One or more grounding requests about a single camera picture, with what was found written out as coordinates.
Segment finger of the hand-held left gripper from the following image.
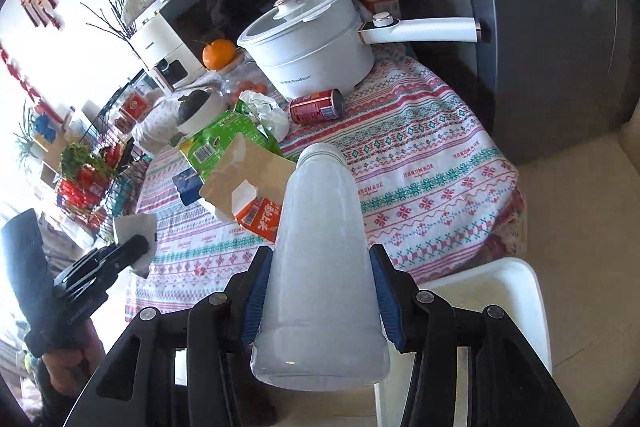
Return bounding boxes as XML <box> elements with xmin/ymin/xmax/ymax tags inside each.
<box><xmin>54</xmin><ymin>234</ymin><xmax>151</xmax><ymax>303</ymax></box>

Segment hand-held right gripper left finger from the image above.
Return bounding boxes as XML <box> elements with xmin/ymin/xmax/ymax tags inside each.
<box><xmin>62</xmin><ymin>246</ymin><xmax>273</xmax><ymax>427</ymax></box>

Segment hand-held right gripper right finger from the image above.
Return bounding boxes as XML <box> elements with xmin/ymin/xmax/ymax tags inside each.
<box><xmin>369</xmin><ymin>244</ymin><xmax>581</xmax><ymax>427</ymax></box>

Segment white tissue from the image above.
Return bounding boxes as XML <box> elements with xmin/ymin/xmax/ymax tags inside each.
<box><xmin>114</xmin><ymin>213</ymin><xmax>157</xmax><ymax>279</ymax></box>

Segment white plastic bottle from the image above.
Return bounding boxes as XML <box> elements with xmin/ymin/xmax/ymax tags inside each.
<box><xmin>250</xmin><ymin>143</ymin><xmax>392</xmax><ymax>393</ymax></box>

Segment white waste bin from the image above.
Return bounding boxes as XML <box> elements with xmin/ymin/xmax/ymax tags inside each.
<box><xmin>374</xmin><ymin>257</ymin><xmax>553</xmax><ymax>427</ymax></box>

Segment white paper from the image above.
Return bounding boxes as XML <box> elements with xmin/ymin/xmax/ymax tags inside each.
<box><xmin>239</xmin><ymin>90</ymin><xmax>291</xmax><ymax>142</ymax></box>

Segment person's left forearm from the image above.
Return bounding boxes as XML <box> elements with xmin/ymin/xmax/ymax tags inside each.
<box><xmin>30</xmin><ymin>374</ymin><xmax>98</xmax><ymax>427</ymax></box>

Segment person's left hand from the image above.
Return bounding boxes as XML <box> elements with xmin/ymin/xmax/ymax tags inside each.
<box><xmin>41</xmin><ymin>321</ymin><xmax>107</xmax><ymax>397</ymax></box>

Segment red packets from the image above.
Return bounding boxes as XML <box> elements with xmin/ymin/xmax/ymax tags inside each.
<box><xmin>57</xmin><ymin>167</ymin><xmax>108</xmax><ymax>220</ymax></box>

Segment blue packet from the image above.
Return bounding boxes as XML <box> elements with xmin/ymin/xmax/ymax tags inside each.
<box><xmin>172</xmin><ymin>168</ymin><xmax>207</xmax><ymax>206</ymax></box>

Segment orange and white carton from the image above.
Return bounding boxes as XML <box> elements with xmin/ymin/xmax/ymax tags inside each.
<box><xmin>231</xmin><ymin>179</ymin><xmax>287</xmax><ymax>244</ymax></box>

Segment green leafy vegetables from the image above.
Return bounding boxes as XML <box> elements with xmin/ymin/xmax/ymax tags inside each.
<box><xmin>60</xmin><ymin>143</ymin><xmax>113</xmax><ymax>180</ymax></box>

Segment white dotted cloth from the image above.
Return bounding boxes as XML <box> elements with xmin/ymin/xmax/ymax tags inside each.
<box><xmin>132</xmin><ymin>99</ymin><xmax>191</xmax><ymax>152</ymax></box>

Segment brown cardboard piece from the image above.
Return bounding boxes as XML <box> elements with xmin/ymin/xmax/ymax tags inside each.
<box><xmin>199</xmin><ymin>133</ymin><xmax>298</xmax><ymax>220</ymax></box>

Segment red label jar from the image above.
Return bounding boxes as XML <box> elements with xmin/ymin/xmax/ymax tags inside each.
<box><xmin>117</xmin><ymin>94</ymin><xmax>151</xmax><ymax>128</ymax></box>

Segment green potted plant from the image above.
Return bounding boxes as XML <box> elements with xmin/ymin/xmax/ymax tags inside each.
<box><xmin>12</xmin><ymin>102</ymin><xmax>42</xmax><ymax>168</ymax></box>

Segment blue toy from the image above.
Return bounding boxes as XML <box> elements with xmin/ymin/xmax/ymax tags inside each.
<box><xmin>32</xmin><ymin>114</ymin><xmax>58</xmax><ymax>142</ymax></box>

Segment green snack bag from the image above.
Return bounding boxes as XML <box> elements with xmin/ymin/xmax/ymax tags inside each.
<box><xmin>179</xmin><ymin>102</ymin><xmax>296</xmax><ymax>182</ymax></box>

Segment white bowl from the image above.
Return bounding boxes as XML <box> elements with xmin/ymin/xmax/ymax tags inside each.
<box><xmin>176</xmin><ymin>89</ymin><xmax>223</xmax><ymax>135</ymax></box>

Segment patterned tablecloth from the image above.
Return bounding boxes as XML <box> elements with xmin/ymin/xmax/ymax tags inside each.
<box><xmin>125</xmin><ymin>42</ymin><xmax>526</xmax><ymax>323</ymax></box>

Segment dark avocado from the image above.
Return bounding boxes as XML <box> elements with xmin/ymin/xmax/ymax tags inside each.
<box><xmin>179</xmin><ymin>90</ymin><xmax>212</xmax><ymax>122</ymax></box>

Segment glass teapot with wooden lid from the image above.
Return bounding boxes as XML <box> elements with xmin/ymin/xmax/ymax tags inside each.
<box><xmin>215</xmin><ymin>51</ymin><xmax>273</xmax><ymax>108</ymax></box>

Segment red soda can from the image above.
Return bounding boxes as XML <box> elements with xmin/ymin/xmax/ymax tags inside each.
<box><xmin>289</xmin><ymin>88</ymin><xmax>345</xmax><ymax>126</ymax></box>

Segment white countertop appliance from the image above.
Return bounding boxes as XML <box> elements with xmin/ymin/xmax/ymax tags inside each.
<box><xmin>131</xmin><ymin>9</ymin><xmax>206</xmax><ymax>94</ymax></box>

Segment large orange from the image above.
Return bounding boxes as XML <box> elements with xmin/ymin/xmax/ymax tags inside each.
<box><xmin>202</xmin><ymin>39</ymin><xmax>237</xmax><ymax>70</ymax></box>

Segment bare decorative branches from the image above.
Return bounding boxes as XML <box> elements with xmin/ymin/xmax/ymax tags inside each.
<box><xmin>80</xmin><ymin>0</ymin><xmax>146</xmax><ymax>58</ymax></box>

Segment white electric pot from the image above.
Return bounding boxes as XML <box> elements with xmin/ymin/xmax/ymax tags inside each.
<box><xmin>236</xmin><ymin>0</ymin><xmax>483</xmax><ymax>100</ymax></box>

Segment pot lid with white knob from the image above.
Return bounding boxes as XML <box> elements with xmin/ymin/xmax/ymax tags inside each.
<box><xmin>237</xmin><ymin>0</ymin><xmax>364</xmax><ymax>48</ymax></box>

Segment grey refrigerator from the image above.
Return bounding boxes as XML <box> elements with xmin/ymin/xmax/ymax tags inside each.
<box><xmin>385</xmin><ymin>0</ymin><xmax>640</xmax><ymax>165</ymax></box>

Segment black wire rack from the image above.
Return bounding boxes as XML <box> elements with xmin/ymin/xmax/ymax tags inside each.
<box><xmin>57</xmin><ymin>67</ymin><xmax>151</xmax><ymax>248</ymax></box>

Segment red wall garland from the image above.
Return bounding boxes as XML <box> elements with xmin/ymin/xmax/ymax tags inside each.
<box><xmin>0</xmin><ymin>42</ymin><xmax>56</xmax><ymax>118</ymax></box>

